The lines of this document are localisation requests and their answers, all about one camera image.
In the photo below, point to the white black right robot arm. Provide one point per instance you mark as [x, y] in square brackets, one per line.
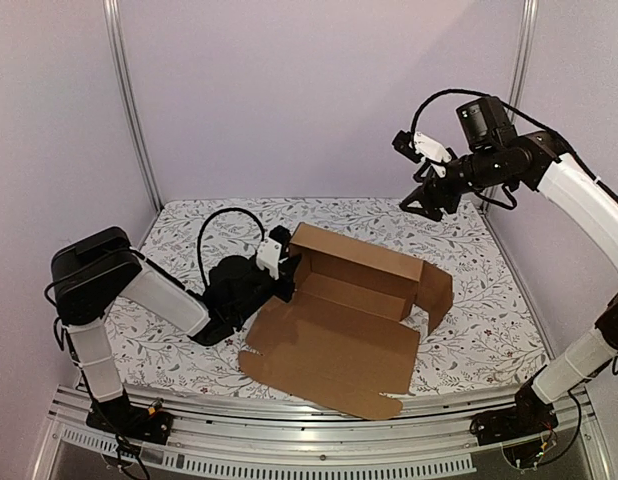
[509, 149]

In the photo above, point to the right aluminium frame post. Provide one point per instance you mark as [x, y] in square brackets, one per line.
[524, 49]

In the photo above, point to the aluminium front rail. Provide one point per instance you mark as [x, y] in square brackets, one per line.
[222, 437]

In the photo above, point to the brown cardboard box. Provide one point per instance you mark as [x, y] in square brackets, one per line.
[341, 342]

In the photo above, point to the aluminium frame post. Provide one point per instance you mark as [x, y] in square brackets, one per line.
[114, 27]
[524, 49]

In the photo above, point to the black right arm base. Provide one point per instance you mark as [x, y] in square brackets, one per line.
[514, 425]

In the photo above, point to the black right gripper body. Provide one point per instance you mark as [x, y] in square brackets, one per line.
[443, 185]

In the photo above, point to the floral white table mat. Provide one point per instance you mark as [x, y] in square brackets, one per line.
[487, 339]

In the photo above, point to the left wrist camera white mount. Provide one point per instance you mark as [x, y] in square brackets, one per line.
[273, 250]

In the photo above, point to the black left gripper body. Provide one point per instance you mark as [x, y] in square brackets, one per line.
[244, 309]

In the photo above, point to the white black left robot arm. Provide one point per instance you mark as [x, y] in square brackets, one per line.
[91, 277]

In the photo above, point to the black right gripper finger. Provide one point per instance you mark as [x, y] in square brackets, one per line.
[416, 201]
[431, 209]

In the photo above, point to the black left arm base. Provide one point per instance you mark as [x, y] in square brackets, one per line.
[143, 423]

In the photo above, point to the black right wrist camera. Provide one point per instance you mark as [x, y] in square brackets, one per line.
[424, 151]

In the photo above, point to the left aluminium frame post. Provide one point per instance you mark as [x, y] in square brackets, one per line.
[114, 27]

